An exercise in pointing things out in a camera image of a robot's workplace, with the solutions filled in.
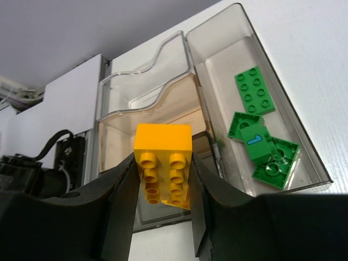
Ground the small green lego brick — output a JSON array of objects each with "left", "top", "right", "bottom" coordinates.
[{"left": 240, "top": 123, "right": 276, "bottom": 166}]

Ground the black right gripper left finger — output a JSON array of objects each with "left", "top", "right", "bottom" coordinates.
[{"left": 1, "top": 154, "right": 140, "bottom": 260}]

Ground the clear smoky long container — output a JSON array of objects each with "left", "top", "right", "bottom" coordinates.
[{"left": 186, "top": 3, "right": 332, "bottom": 196}]

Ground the yellow two-by-three lego brick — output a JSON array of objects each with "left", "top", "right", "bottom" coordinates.
[{"left": 133, "top": 123, "right": 192, "bottom": 204}]

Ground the amber clear container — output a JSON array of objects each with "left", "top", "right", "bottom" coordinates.
[{"left": 99, "top": 74, "right": 212, "bottom": 172}]

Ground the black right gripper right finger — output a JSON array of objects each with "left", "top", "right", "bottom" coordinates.
[{"left": 190, "top": 154, "right": 347, "bottom": 260}]

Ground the green two-by-two lego brick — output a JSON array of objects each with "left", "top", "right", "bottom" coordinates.
[{"left": 227, "top": 111, "right": 264, "bottom": 142}]

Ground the green two-by-four lego plate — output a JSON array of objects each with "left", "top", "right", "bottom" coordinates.
[{"left": 234, "top": 66, "right": 276, "bottom": 115}]

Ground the clear colourless container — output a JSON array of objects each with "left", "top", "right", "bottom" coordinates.
[{"left": 96, "top": 30, "right": 191, "bottom": 121}]

